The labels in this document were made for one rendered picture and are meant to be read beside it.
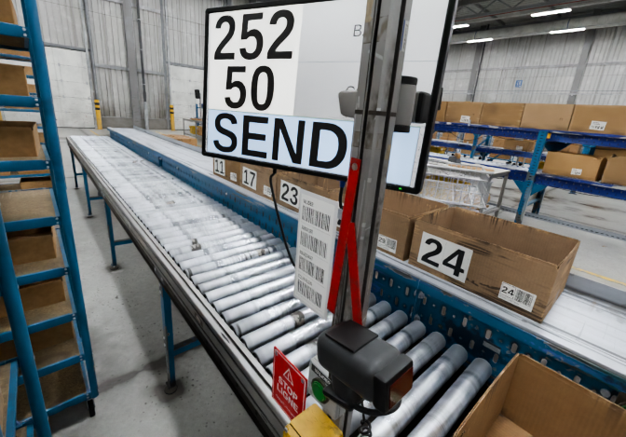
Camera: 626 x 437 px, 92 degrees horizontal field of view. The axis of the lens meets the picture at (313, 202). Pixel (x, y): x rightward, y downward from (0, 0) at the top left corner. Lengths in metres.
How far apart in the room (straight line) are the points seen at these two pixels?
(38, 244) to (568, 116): 5.56
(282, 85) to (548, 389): 0.78
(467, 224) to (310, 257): 0.91
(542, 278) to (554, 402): 0.29
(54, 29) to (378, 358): 16.56
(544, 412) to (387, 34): 0.76
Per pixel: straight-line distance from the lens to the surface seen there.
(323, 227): 0.46
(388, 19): 0.40
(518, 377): 0.85
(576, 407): 0.84
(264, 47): 0.65
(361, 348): 0.42
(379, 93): 0.39
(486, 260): 1.00
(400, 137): 0.51
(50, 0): 16.87
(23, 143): 1.46
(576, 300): 1.25
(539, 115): 5.58
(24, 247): 1.56
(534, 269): 0.98
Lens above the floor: 1.36
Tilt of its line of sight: 16 degrees down
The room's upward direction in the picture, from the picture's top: 4 degrees clockwise
